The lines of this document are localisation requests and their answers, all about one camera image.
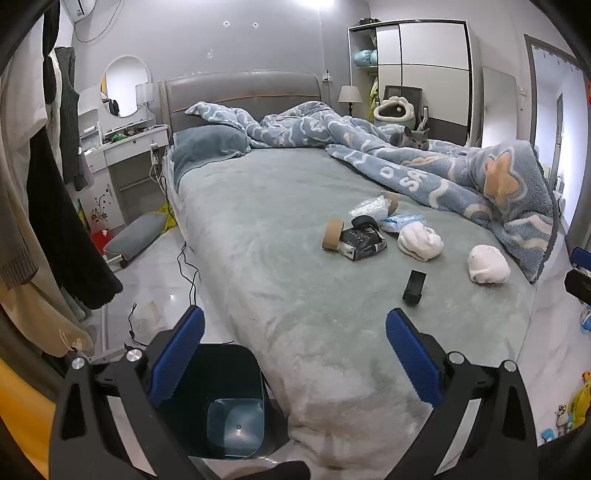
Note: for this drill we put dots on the white door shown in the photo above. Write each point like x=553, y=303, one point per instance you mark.
x=551, y=92

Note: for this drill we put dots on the white hanging garment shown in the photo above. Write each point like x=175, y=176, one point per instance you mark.
x=23, y=83

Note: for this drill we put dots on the grey cat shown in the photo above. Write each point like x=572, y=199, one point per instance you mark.
x=410, y=137

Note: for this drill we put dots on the grey cushioned stool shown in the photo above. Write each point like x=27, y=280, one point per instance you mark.
x=134, y=233

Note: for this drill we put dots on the blue-grey pillow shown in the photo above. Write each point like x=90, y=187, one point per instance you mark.
x=207, y=147

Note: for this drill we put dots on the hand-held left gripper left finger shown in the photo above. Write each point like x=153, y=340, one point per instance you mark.
x=180, y=355

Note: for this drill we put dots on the yellow plastic bag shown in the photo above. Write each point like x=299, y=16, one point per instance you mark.
x=167, y=217

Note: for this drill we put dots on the oval vanity mirror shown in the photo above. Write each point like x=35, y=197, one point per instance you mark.
x=125, y=85

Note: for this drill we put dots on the pile of colourful toys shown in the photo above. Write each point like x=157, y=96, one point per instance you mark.
x=572, y=410

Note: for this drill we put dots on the beige hanging garment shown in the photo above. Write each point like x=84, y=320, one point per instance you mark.
x=32, y=286

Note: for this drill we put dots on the grey bed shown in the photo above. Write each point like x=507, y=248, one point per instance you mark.
x=286, y=258

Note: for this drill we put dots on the red box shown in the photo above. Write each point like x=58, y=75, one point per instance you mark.
x=99, y=240

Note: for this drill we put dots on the black cardboard box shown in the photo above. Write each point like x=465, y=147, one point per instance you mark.
x=362, y=244

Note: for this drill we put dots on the black hanging garment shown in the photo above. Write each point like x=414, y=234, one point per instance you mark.
x=64, y=230

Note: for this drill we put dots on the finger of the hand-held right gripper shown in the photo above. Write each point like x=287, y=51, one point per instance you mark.
x=582, y=256

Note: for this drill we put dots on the metal clothes rack frame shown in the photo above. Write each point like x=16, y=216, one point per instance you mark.
x=104, y=341

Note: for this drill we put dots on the clear plastic bag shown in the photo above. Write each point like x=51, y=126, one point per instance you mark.
x=369, y=206

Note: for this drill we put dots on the white vanity table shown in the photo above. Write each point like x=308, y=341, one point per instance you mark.
x=124, y=152

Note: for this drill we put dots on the blue white tissue packet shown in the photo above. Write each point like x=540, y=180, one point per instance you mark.
x=400, y=223

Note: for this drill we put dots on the white wad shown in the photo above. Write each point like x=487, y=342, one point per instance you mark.
x=419, y=242
x=488, y=264

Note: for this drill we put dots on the blue patterned fleece blanket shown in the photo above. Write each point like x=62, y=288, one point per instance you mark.
x=415, y=161

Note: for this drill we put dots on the white wardrobe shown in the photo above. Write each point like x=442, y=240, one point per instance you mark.
x=425, y=69

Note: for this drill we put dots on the grey padded headboard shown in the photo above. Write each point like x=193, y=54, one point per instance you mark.
x=240, y=97

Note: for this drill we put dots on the grey knit vest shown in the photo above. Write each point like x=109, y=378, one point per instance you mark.
x=69, y=110

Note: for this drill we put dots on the yellow cloth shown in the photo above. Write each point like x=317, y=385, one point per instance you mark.
x=23, y=406

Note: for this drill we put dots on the brown tape roll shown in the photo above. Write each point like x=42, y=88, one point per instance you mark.
x=332, y=236

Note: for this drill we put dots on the dark teal trash bin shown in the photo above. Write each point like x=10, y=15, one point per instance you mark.
x=231, y=415

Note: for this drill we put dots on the white air conditioner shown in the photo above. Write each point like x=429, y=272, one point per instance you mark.
x=79, y=8

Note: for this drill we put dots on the bedside table lamp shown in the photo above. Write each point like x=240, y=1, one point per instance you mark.
x=349, y=94

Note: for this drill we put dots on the small black box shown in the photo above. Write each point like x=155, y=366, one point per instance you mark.
x=414, y=287

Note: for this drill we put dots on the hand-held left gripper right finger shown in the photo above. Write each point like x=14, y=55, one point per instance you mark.
x=411, y=360

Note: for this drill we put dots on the cardboard tube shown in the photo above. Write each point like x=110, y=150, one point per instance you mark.
x=395, y=203

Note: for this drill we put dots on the cream cat bed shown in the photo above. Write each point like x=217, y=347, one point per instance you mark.
x=395, y=110

